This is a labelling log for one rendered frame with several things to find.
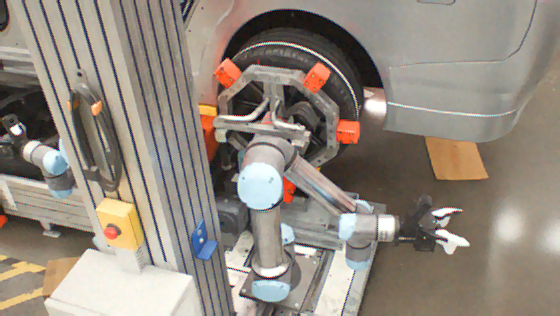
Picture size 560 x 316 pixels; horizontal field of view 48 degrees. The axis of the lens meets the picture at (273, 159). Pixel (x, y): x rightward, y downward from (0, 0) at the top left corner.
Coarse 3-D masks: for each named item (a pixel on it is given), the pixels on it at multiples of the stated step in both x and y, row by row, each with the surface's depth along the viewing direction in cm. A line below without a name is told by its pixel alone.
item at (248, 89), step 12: (252, 84) 285; (240, 96) 299; (252, 96) 313; (288, 96) 285; (240, 108) 301; (252, 108) 311; (252, 120) 309; (324, 120) 285; (312, 132) 292; (324, 132) 305; (312, 144) 303; (324, 144) 292
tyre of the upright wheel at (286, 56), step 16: (272, 32) 283; (288, 32) 279; (304, 32) 279; (240, 48) 293; (256, 48) 274; (272, 48) 270; (288, 48) 269; (320, 48) 274; (336, 48) 280; (240, 64) 277; (256, 64) 274; (272, 64) 271; (288, 64) 269; (304, 64) 266; (336, 64) 273; (352, 64) 282; (336, 80) 268; (352, 80) 279; (336, 96) 271; (352, 96) 276; (352, 112) 275
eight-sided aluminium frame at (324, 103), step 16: (240, 80) 272; (272, 80) 266; (288, 80) 265; (224, 96) 280; (320, 96) 268; (224, 112) 287; (336, 112) 268; (240, 144) 296; (336, 144) 279; (320, 160) 286
